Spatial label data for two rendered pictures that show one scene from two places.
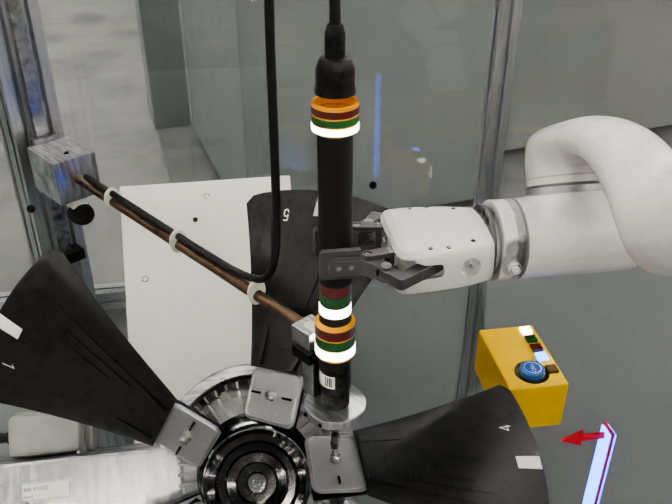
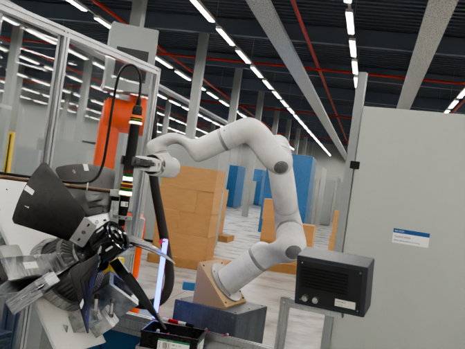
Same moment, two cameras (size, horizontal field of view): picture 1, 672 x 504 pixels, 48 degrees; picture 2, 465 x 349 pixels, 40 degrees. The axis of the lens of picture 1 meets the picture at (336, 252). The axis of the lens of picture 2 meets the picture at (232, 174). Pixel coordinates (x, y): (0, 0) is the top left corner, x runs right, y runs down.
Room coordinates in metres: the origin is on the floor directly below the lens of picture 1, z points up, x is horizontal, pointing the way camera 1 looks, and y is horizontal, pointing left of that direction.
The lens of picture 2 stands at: (-0.88, 1.76, 1.46)
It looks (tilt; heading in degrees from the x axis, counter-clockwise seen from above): 1 degrees up; 302
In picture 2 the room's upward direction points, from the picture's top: 8 degrees clockwise
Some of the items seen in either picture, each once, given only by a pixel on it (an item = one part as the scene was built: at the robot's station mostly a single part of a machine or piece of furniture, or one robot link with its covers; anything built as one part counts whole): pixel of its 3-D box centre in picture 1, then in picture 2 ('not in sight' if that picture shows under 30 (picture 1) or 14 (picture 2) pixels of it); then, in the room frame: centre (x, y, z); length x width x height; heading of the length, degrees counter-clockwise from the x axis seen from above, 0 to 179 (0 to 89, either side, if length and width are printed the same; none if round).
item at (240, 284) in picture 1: (175, 242); (37, 181); (0.87, 0.21, 1.36); 0.54 x 0.01 x 0.01; 44
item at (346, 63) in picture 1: (335, 256); (130, 161); (0.65, 0.00, 1.48); 0.04 x 0.04 x 0.46
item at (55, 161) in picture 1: (62, 168); not in sight; (1.10, 0.43, 1.36); 0.10 x 0.07 x 0.08; 44
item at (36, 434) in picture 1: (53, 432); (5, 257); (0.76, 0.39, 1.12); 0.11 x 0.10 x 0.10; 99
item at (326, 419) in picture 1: (328, 371); (121, 204); (0.65, 0.01, 1.32); 0.09 x 0.07 x 0.10; 44
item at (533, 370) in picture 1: (532, 370); not in sight; (0.95, -0.32, 1.08); 0.04 x 0.04 x 0.02
